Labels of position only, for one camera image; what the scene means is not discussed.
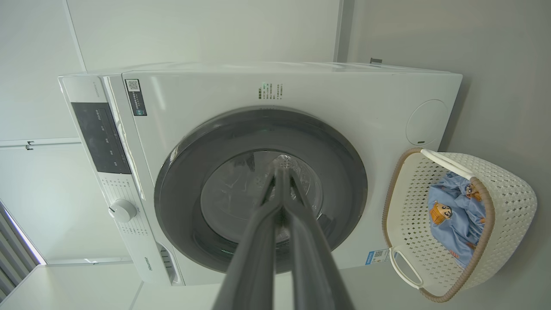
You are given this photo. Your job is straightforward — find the white plastic control dial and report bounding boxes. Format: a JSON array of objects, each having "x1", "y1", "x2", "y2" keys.
[{"x1": 108, "y1": 199, "x2": 137, "y2": 223}]

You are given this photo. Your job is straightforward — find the glass washing machine door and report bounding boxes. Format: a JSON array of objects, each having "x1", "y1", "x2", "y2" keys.
[{"x1": 154, "y1": 107, "x2": 368, "y2": 274}]

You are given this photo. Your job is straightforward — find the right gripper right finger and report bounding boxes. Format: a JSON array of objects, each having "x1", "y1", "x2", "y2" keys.
[{"x1": 283, "y1": 166, "x2": 356, "y2": 310}]

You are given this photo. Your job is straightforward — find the white front-load washing machine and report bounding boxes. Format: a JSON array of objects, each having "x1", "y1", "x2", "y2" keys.
[{"x1": 58, "y1": 62, "x2": 463, "y2": 287}]

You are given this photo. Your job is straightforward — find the cream perforated laundry basket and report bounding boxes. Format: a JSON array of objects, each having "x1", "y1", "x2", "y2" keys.
[{"x1": 382, "y1": 148, "x2": 538, "y2": 303}]

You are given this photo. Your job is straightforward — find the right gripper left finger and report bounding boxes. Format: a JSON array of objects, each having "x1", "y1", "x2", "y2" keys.
[{"x1": 213, "y1": 166, "x2": 285, "y2": 310}]

